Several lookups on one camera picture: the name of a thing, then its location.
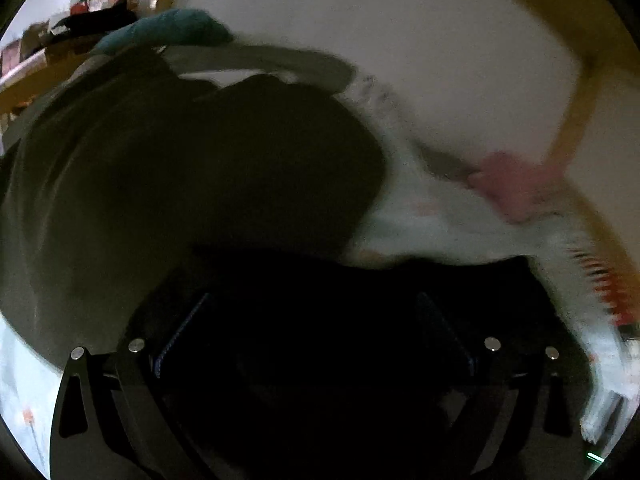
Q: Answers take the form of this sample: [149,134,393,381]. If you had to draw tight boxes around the black zip jacket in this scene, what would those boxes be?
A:
[131,75,591,479]

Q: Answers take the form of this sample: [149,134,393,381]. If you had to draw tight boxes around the dark grey blanket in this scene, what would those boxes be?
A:
[1,46,355,367]

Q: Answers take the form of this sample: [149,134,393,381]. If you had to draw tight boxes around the light blue daisy duvet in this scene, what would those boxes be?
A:
[1,84,639,479]

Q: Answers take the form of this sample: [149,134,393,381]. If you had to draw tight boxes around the teal pillow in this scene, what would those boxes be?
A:
[92,9,234,55]

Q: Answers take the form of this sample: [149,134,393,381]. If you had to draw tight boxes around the pink plush toy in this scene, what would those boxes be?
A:
[466,152,564,223]

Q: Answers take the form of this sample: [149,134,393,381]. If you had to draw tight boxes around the striped red white pillow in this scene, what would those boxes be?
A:
[544,209,640,331]

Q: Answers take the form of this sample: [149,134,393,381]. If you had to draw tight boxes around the wooden bunk bed frame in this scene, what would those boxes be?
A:
[0,0,640,271]

